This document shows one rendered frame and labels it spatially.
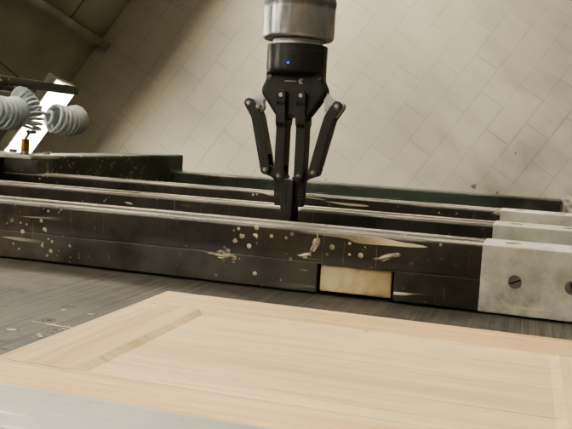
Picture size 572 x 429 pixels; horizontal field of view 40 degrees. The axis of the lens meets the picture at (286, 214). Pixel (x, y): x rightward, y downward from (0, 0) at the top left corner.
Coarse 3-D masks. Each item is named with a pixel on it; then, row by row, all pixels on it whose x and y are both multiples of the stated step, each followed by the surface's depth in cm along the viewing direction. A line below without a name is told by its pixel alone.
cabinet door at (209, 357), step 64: (128, 320) 63; (192, 320) 65; (256, 320) 66; (320, 320) 67; (384, 320) 68; (64, 384) 46; (128, 384) 47; (192, 384) 49; (256, 384) 49; (320, 384) 50; (384, 384) 51; (448, 384) 52; (512, 384) 53
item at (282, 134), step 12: (276, 96) 98; (276, 108) 98; (276, 120) 98; (288, 120) 99; (276, 132) 99; (288, 132) 100; (276, 144) 99; (288, 144) 100; (276, 156) 99; (288, 156) 101; (276, 168) 99; (288, 168) 101
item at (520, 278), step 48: (0, 240) 99; (48, 240) 97; (96, 240) 95; (144, 240) 93; (192, 240) 91; (240, 240) 89; (288, 240) 88; (336, 240) 86; (384, 240) 85; (432, 240) 83; (480, 240) 85; (288, 288) 88; (432, 288) 83; (480, 288) 82; (528, 288) 80
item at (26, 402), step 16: (0, 384) 39; (0, 400) 37; (16, 400) 37; (32, 400) 37; (48, 400) 37; (64, 400) 38; (80, 400) 38; (96, 400) 38; (0, 416) 35; (16, 416) 35; (32, 416) 35; (48, 416) 35; (64, 416) 35; (80, 416) 36; (96, 416) 36; (112, 416) 36; (128, 416) 36; (144, 416) 36; (160, 416) 36; (176, 416) 36; (192, 416) 36
